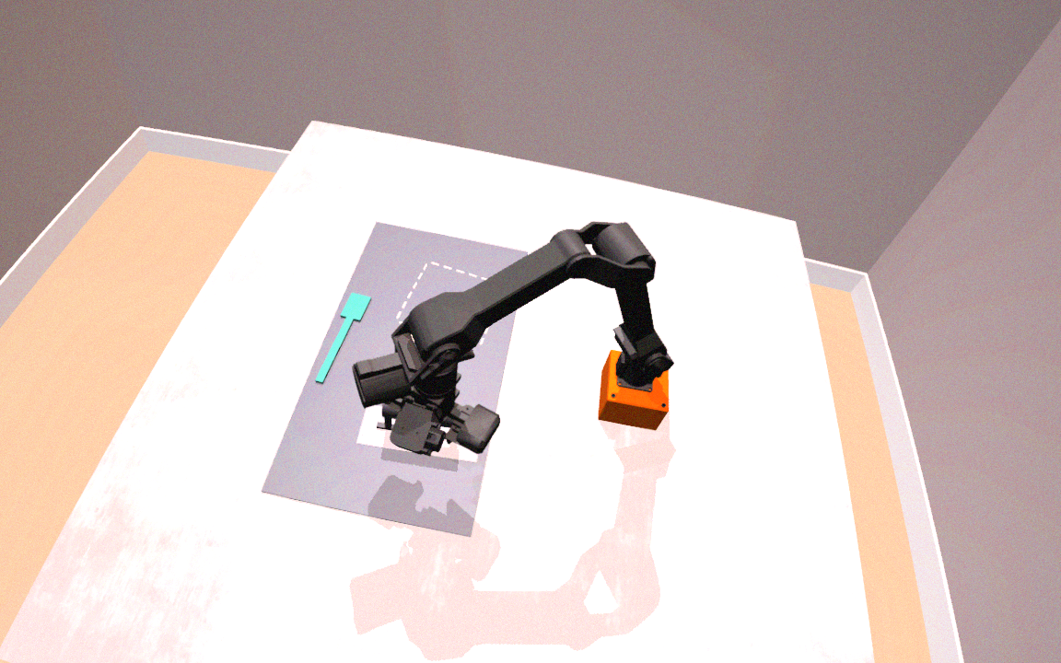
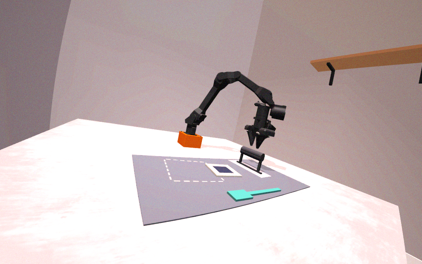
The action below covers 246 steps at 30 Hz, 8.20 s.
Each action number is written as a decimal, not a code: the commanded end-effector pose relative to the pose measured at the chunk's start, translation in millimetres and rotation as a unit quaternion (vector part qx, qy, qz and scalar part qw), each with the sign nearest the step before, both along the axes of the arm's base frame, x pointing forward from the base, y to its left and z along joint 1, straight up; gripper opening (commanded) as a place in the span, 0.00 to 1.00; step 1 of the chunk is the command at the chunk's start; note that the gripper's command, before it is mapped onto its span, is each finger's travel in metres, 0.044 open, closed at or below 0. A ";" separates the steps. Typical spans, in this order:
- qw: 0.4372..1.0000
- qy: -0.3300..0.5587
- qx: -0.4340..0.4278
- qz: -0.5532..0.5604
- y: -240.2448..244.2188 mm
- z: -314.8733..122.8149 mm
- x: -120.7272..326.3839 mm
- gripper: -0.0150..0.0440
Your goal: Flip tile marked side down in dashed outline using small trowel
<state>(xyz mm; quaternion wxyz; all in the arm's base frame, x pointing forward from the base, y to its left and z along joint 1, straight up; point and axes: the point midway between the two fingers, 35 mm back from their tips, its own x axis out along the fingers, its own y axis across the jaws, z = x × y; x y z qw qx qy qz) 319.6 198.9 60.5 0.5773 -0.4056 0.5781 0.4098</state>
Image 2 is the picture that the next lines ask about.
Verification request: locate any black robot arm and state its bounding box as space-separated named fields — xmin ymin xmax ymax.
xmin=184 ymin=71 xmax=286 ymax=136

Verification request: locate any teal flat trowel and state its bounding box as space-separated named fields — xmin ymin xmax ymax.
xmin=227 ymin=188 xmax=281 ymax=202

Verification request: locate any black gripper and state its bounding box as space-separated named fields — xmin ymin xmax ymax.
xmin=244 ymin=115 xmax=275 ymax=149

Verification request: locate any cream square tile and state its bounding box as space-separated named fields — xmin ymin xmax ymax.
xmin=205 ymin=164 xmax=242 ymax=177

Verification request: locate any dark grey mat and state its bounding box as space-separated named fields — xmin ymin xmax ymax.
xmin=132 ymin=154 xmax=309 ymax=226

